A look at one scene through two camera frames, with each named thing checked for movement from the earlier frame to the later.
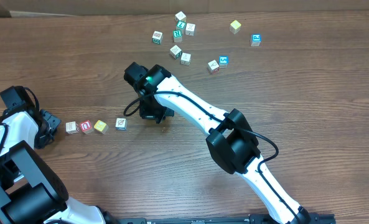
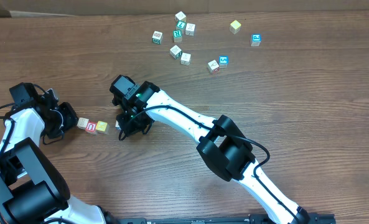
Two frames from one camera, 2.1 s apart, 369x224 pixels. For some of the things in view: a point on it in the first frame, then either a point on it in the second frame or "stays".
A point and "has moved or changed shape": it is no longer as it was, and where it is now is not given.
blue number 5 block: (223, 61) stays
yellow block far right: (234, 27) stays
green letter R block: (177, 35) stays
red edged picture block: (213, 66) stays
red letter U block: (86, 127) has moved or changed shape
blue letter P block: (256, 40) stays
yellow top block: (101, 127) stays
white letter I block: (71, 127) has moved or changed shape
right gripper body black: (153, 110) → (132, 124)
